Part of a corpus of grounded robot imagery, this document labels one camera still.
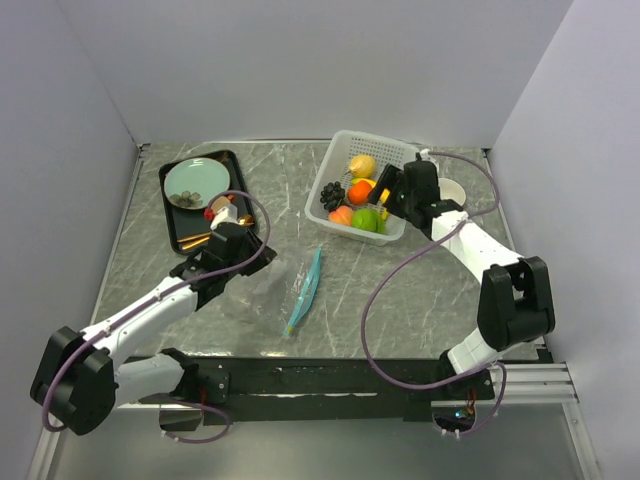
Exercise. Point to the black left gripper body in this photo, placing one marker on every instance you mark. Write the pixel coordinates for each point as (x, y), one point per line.
(250, 247)

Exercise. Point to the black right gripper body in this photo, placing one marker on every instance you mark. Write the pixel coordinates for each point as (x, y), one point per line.
(405, 200)

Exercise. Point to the fake yellow banana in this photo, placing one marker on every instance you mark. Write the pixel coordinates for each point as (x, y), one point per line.
(383, 197)

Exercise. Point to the fake yellow pear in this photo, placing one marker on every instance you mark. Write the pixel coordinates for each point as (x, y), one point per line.
(362, 166)

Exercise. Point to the fake orange fruit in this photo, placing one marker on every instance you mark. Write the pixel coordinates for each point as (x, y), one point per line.
(358, 193)

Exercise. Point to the fake green fruit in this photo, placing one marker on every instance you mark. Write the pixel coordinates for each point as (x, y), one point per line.
(365, 219)

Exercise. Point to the fake green leaf piece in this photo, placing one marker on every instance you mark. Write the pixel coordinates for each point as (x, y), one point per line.
(380, 227)

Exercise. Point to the fake peach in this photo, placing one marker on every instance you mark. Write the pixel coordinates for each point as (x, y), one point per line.
(342, 215)

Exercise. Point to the fake dark grapes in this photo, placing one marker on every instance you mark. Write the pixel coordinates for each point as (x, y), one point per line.
(332, 196)

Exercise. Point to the clear zip top bag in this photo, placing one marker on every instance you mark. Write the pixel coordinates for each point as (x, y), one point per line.
(281, 295)

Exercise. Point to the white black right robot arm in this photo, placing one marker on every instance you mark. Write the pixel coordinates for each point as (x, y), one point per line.
(515, 303)

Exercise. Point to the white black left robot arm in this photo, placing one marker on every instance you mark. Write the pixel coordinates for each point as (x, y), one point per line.
(84, 375)

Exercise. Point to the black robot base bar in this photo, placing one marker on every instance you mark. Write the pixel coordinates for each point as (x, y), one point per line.
(221, 389)

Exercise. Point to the gold spoon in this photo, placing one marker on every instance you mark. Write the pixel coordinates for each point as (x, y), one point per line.
(245, 220)

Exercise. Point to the red and white bowl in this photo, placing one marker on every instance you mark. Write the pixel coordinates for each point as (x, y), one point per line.
(451, 190)

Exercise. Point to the gold knife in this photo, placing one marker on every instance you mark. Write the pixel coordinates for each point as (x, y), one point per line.
(194, 242)

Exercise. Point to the orange ceramic cup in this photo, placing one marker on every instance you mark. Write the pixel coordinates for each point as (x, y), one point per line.
(221, 202)

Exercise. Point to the black rectangular tray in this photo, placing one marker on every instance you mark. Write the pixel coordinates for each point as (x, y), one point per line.
(184, 223)

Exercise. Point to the white perforated plastic basket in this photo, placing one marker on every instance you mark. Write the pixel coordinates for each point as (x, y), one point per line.
(334, 168)

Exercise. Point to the light teal plate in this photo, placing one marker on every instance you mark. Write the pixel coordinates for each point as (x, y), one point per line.
(192, 183)

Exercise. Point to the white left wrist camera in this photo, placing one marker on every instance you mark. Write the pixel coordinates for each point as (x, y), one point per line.
(226, 214)

